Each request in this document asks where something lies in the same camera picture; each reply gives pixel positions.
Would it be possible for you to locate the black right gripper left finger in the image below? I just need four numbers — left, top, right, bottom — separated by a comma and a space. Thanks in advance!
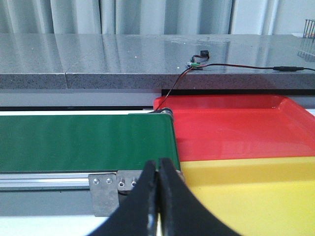
89, 161, 158, 236

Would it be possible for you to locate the steel conveyor bracket right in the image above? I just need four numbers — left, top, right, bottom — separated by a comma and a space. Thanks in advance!
88, 170, 142, 217

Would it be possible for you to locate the wire rack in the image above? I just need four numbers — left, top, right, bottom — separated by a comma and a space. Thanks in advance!
296, 19, 315, 62

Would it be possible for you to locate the yellow plastic tray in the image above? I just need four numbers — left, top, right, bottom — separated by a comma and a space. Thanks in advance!
181, 157, 315, 236

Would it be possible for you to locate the aluminium conveyor frame rail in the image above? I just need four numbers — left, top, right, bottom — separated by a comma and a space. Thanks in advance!
0, 172, 91, 190

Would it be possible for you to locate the green conveyor belt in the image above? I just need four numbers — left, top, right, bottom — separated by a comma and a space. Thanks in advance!
0, 113, 180, 173

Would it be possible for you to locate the small green circuit board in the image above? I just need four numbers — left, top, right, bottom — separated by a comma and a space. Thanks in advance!
186, 50, 210, 70

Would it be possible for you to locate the grey granite counter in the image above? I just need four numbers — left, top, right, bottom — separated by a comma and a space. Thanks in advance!
0, 33, 315, 90

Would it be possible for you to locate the red plastic tray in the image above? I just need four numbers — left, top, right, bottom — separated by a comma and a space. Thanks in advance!
154, 94, 315, 161

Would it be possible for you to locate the white pleated curtain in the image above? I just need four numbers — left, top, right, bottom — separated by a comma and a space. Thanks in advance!
0, 0, 315, 35

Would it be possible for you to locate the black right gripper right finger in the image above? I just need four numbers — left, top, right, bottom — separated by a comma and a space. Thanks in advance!
158, 158, 238, 236

